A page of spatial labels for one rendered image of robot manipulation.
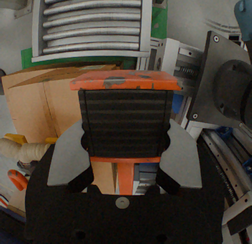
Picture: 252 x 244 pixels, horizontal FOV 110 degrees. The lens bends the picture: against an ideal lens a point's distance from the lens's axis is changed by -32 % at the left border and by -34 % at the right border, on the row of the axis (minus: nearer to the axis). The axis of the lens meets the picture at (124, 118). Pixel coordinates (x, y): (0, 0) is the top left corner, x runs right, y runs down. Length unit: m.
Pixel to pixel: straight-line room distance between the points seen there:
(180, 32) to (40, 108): 1.31
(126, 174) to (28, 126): 0.48
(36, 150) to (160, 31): 1.30
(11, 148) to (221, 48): 0.54
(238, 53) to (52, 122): 0.60
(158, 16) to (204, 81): 1.13
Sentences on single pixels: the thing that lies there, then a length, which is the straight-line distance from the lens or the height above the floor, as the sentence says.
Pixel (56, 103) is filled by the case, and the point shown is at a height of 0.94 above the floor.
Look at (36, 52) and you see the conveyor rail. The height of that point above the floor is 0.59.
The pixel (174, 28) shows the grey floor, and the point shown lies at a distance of 1.40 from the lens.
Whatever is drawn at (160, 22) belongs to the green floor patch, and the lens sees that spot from 1.38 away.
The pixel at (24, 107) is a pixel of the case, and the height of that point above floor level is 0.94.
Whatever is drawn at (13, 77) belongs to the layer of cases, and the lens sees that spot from 1.16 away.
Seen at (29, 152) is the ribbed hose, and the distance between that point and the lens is 0.31.
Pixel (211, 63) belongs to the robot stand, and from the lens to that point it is 0.32.
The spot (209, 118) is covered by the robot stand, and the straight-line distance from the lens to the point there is 0.36.
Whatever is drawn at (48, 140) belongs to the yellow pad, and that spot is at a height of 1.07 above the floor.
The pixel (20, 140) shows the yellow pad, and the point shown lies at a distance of 0.44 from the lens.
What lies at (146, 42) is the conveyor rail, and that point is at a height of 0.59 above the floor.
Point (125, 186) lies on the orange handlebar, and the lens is 0.20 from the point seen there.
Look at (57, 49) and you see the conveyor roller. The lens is 0.86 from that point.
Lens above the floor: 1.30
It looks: 61 degrees down
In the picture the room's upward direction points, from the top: 176 degrees counter-clockwise
